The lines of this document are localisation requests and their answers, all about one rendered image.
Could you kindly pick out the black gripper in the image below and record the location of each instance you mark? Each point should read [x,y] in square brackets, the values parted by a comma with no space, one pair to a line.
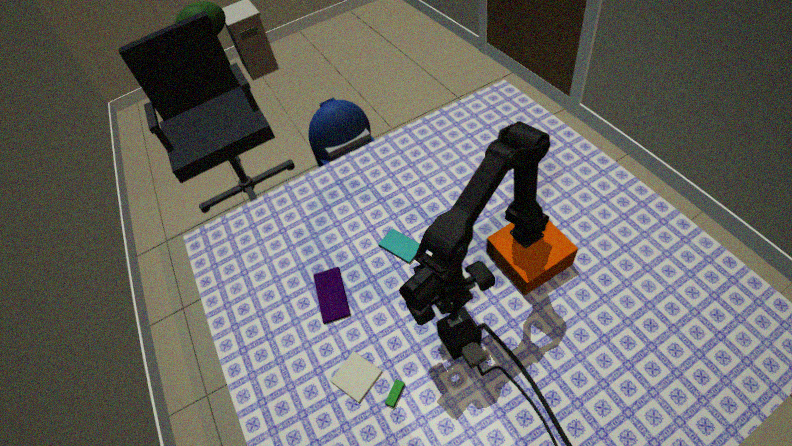
[457,293]

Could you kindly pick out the flat teal rectangular slab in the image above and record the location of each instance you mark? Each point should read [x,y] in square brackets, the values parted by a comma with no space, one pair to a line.
[400,245]

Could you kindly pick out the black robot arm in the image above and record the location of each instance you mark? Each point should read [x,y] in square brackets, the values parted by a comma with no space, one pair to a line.
[519,147]

